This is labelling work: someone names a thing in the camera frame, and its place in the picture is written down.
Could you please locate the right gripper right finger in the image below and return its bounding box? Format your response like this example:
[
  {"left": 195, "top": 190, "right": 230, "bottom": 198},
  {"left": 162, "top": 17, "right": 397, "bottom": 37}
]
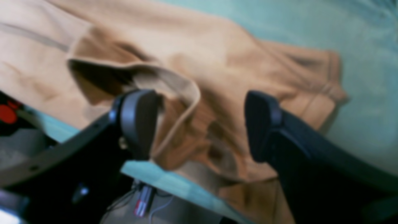
[{"left": 244, "top": 91, "right": 398, "bottom": 224}]

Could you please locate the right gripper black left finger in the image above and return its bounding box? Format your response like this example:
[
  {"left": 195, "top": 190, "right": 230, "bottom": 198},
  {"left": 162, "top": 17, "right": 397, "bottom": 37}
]
[{"left": 1, "top": 89, "right": 160, "bottom": 224}]

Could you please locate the tan orange T-shirt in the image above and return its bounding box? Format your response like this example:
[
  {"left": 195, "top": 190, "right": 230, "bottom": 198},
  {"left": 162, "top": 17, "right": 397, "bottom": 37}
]
[{"left": 1, "top": 0, "right": 347, "bottom": 224}]

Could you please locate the light green table cloth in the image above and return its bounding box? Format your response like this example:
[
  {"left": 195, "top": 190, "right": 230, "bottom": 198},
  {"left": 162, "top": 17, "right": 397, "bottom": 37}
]
[{"left": 22, "top": 0, "right": 398, "bottom": 224}]

